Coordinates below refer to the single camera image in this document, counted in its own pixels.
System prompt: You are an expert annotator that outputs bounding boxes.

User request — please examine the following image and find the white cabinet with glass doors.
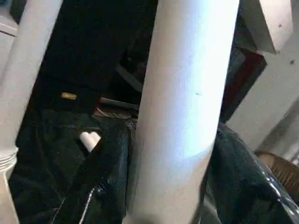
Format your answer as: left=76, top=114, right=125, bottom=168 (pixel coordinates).
left=224, top=0, right=299, bottom=161

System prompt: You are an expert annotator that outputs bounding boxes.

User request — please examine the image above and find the grey metal bar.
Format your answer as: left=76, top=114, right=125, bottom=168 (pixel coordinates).
left=99, top=97, right=141, bottom=112

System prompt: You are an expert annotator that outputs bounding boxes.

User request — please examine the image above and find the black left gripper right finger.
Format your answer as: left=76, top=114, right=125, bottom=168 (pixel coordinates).
left=200, top=123, right=299, bottom=224

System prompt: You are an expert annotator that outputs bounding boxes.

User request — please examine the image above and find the black mat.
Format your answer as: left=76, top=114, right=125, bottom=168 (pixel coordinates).
left=9, top=109, right=141, bottom=224

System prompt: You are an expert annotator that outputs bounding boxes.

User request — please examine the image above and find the large black case yellow label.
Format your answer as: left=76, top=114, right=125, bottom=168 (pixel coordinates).
left=30, top=0, right=159, bottom=110

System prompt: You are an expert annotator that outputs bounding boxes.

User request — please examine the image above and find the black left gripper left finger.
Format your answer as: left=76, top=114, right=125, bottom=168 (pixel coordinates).
left=53, top=127, right=135, bottom=224

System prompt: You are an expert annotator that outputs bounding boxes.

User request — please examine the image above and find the brown woven basket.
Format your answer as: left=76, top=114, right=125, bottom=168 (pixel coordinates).
left=254, top=150, right=299, bottom=196

